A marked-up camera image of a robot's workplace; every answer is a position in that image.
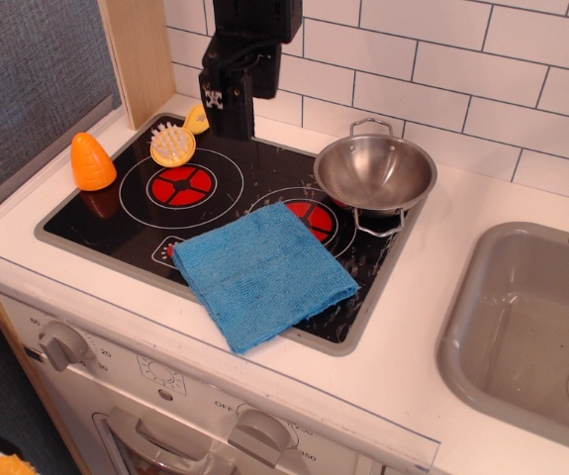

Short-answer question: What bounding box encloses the blue towel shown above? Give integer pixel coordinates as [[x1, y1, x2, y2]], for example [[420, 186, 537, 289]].
[[172, 203, 359, 354]]

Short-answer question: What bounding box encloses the grey oven knob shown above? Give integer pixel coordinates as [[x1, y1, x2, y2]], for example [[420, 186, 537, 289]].
[[228, 410, 292, 468], [39, 322, 88, 372]]

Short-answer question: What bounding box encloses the grey sink basin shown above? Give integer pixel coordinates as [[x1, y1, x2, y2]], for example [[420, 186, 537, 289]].
[[438, 222, 569, 447]]

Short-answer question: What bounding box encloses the left grey oven knob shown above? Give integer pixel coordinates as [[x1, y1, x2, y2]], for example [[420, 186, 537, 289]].
[[39, 322, 88, 372]]

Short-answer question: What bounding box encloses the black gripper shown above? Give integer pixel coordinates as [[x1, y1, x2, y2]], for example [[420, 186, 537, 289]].
[[199, 0, 303, 141]]

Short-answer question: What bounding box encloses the black toy stove top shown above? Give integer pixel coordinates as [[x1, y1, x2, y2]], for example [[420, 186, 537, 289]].
[[36, 129, 421, 356]]

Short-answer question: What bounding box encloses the grey oven door handle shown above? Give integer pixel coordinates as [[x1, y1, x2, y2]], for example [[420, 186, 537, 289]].
[[106, 408, 238, 474]]

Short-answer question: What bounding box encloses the right grey oven knob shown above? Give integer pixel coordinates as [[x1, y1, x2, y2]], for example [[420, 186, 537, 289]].
[[228, 410, 292, 468]]

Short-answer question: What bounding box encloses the steel bowl with handles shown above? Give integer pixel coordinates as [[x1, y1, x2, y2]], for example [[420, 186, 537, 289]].
[[314, 118, 437, 238]]

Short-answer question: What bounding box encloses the orange fuzzy object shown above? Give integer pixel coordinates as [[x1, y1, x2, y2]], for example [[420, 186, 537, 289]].
[[0, 454, 38, 475]]

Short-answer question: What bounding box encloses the orange toy carrot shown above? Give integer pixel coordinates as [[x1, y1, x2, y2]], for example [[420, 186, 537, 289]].
[[71, 133, 117, 192]]

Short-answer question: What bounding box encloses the yellow dish brush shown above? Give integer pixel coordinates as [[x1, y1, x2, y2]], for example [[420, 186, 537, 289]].
[[150, 105, 210, 168]]

